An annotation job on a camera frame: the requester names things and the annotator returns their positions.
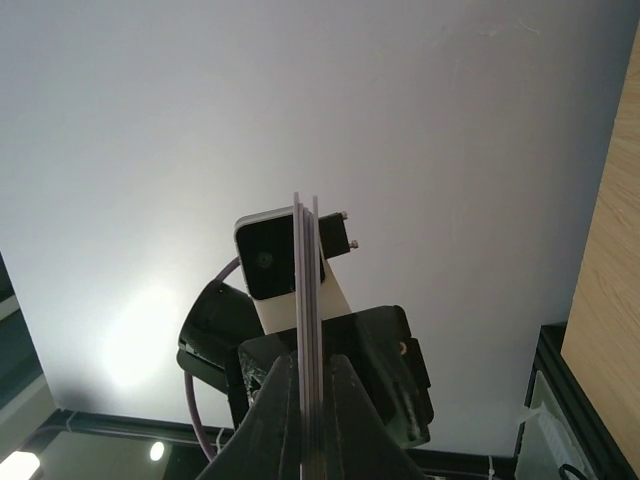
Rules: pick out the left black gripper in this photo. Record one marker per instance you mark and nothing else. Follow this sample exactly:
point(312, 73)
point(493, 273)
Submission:
point(385, 356)

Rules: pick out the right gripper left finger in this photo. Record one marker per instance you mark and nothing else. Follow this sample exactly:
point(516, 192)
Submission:
point(267, 443)

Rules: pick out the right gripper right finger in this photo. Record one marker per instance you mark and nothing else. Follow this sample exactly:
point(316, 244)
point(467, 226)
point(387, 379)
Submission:
point(357, 444)

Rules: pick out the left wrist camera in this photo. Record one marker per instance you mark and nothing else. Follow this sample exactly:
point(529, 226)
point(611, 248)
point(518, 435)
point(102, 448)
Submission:
point(265, 247)

